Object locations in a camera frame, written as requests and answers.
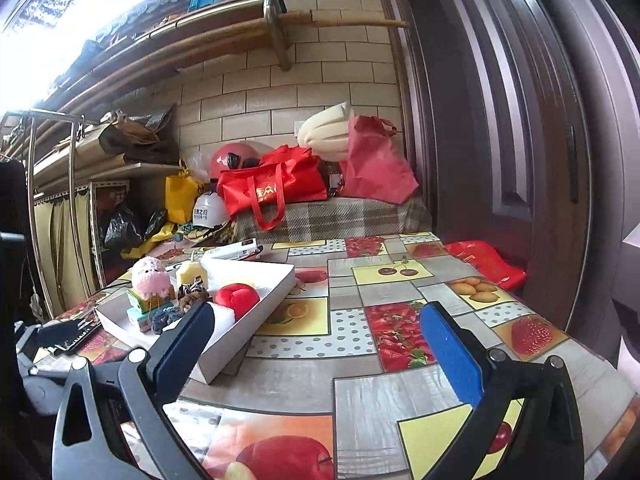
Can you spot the fruit print tablecloth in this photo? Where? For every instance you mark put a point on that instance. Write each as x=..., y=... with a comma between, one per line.
x=350, y=385

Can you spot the pink-red shopping bag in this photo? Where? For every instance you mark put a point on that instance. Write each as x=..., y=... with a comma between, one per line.
x=375, y=170

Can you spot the beige curtain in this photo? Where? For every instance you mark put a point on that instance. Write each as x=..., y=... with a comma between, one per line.
x=60, y=245

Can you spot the dark blue knitted toy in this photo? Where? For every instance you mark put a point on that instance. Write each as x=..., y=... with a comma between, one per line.
x=167, y=316

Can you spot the red helmet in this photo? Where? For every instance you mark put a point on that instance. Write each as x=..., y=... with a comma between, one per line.
x=227, y=160

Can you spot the brown plush toy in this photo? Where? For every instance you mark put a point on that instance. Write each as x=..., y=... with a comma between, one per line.
x=192, y=297

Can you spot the red plastic bag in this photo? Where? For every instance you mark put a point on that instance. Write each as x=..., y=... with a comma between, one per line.
x=485, y=262

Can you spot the bamboo pole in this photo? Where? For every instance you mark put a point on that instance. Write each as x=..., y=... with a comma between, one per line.
x=350, y=21

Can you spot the yellow candle block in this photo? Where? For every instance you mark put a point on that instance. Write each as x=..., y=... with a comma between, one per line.
x=192, y=275

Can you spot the yellow bag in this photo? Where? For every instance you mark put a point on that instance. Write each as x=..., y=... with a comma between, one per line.
x=180, y=195

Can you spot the white helmet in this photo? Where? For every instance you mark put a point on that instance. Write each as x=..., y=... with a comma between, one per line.
x=210, y=210

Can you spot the brown paper bag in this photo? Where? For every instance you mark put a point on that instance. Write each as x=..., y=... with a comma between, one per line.
x=135, y=140

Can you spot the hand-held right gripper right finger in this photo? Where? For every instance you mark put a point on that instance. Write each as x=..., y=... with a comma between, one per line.
x=450, y=355

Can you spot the pink plush toy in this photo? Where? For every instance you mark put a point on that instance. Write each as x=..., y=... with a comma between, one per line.
x=150, y=277

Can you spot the red tote bag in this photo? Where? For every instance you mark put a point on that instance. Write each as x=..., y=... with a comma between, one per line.
x=270, y=185

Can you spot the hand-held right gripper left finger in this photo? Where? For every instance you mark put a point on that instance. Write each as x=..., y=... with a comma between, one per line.
x=182, y=350

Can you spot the brown door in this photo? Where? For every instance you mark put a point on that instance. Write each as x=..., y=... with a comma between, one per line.
x=500, y=110

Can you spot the green yellow soft block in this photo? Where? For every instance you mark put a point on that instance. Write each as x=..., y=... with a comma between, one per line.
x=150, y=301

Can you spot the plaid covered bench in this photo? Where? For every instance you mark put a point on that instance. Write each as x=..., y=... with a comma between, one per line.
x=330, y=217

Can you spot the white black flat package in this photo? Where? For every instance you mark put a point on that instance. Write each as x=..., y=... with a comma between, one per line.
x=235, y=250

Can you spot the white shallow box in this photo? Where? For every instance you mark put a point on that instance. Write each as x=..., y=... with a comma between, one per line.
x=250, y=332

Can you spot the black plastic bag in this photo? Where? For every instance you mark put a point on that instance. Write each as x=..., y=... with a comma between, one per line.
x=125, y=230

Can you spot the metal wall bracket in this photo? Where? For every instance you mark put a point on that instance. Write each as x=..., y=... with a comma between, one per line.
x=275, y=20

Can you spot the metal storage rack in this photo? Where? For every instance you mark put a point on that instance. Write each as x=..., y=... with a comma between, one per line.
x=100, y=170

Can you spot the red plush tomato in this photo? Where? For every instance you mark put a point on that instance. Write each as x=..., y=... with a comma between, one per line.
x=237, y=300

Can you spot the cream ribbed cushion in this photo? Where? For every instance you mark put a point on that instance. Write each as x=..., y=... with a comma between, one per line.
x=325, y=132

